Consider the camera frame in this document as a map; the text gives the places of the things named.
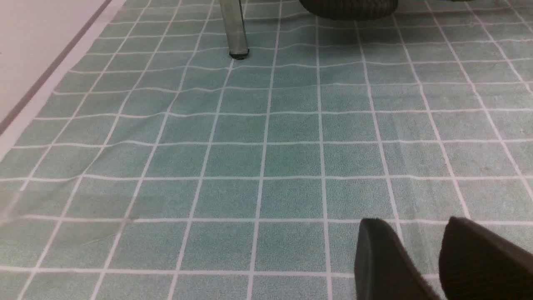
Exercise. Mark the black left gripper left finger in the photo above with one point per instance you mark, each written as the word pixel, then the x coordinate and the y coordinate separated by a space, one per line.
pixel 383 269

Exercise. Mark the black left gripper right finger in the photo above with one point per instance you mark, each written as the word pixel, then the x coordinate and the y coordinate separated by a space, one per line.
pixel 476 264

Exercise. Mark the black knit sneaker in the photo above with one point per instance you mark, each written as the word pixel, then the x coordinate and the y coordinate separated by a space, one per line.
pixel 351 10

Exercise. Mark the steel shoe rack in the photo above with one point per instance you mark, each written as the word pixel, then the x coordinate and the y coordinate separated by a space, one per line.
pixel 234 25

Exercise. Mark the green checkered floor mat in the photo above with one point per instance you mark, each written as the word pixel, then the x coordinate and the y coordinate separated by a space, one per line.
pixel 161 169

